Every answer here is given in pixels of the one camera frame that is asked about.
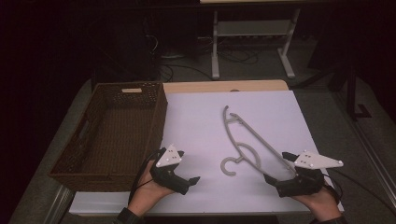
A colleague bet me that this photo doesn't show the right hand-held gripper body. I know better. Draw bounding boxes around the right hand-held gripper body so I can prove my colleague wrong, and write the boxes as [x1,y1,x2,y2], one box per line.
[275,149,345,199]

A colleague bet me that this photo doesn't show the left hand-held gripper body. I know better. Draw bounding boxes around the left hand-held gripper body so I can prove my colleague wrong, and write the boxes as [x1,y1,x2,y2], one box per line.
[148,143,191,197]

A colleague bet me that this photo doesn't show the grey plastic clothes hanger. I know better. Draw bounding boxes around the grey plastic clothes hanger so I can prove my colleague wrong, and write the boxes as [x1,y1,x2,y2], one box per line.
[219,105,301,180]

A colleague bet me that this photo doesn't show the brown wicker basket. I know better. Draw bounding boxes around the brown wicker basket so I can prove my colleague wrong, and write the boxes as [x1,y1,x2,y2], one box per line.
[48,81,169,193]

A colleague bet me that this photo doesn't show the person's left hand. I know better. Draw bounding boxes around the person's left hand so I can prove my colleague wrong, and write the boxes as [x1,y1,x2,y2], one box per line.
[127,160,176,217]

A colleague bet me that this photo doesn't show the person's right hand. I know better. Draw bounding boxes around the person's right hand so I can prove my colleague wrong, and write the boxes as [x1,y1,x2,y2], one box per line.
[291,186,343,223]

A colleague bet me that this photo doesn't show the black metal stand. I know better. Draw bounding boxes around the black metal stand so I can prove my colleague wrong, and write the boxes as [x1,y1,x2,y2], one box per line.
[345,63,374,121]

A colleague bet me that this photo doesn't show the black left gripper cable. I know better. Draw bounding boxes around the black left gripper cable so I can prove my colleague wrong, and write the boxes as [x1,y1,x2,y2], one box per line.
[128,148,164,204]

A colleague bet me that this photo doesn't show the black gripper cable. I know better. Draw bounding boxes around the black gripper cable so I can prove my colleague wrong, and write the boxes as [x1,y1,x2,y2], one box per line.
[322,168,396,217]
[128,148,164,204]

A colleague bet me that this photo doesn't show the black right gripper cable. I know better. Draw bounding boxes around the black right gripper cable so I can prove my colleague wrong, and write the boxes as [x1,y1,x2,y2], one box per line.
[322,168,396,217]

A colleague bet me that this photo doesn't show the aluminium rail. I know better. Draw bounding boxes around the aluminium rail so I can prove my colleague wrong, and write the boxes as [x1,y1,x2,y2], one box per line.
[340,99,396,202]
[42,186,75,224]

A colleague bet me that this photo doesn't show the black floor cables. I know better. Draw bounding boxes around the black floor cables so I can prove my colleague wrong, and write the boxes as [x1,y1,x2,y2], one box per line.
[158,46,260,82]

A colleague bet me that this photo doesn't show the white metal table frame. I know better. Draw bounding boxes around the white metal table frame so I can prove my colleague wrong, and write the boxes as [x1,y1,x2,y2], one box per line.
[210,8,302,81]

